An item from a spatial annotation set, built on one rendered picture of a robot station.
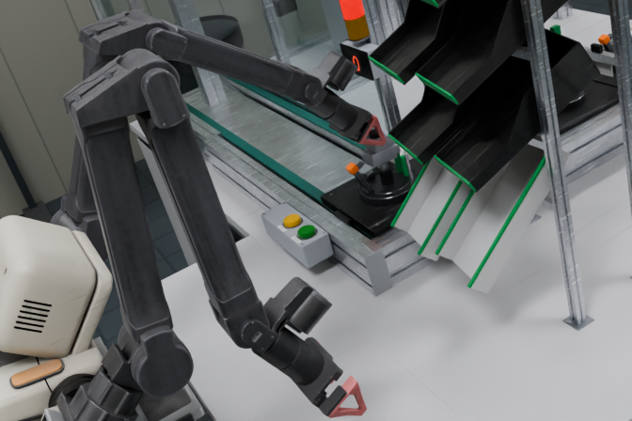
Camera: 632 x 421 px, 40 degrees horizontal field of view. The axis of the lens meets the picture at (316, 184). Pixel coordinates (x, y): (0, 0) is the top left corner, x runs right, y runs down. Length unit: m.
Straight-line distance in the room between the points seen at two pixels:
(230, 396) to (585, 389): 0.65
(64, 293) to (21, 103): 3.59
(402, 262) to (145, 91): 0.93
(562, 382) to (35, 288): 0.86
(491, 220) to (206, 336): 0.67
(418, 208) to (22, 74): 3.34
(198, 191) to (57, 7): 3.70
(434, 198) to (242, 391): 0.53
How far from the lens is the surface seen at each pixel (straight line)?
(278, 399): 1.65
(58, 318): 1.28
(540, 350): 1.60
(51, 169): 4.95
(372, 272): 1.78
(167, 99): 1.03
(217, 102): 2.85
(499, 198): 1.58
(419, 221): 1.72
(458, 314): 1.71
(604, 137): 2.08
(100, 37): 1.43
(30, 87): 4.81
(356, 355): 1.68
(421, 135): 1.61
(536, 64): 1.37
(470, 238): 1.61
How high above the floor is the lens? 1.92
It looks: 28 degrees down
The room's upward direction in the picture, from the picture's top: 17 degrees counter-clockwise
